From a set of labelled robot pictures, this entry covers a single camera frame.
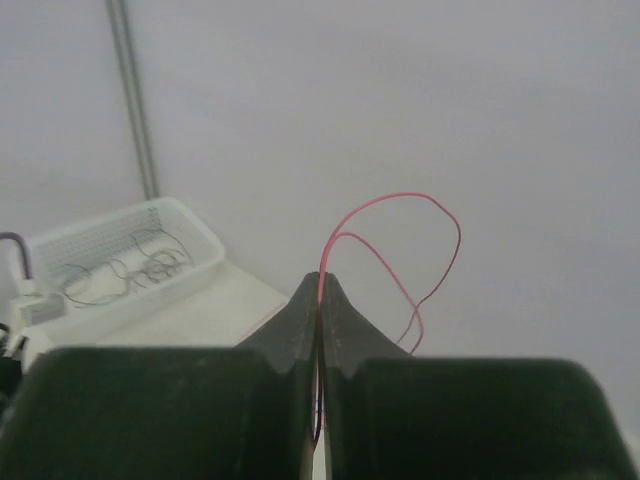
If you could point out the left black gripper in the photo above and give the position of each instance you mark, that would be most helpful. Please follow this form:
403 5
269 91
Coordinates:
11 366

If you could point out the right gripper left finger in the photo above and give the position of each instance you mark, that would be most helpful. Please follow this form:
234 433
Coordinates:
172 412

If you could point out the left aluminium frame post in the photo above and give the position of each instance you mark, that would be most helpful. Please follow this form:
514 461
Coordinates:
124 48

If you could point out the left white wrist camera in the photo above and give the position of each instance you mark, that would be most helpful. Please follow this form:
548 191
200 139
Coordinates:
32 306

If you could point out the white perforated plastic basket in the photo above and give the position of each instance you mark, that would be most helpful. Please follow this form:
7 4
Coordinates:
117 268

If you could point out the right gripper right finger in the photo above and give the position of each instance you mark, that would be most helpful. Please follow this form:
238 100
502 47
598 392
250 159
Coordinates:
391 415

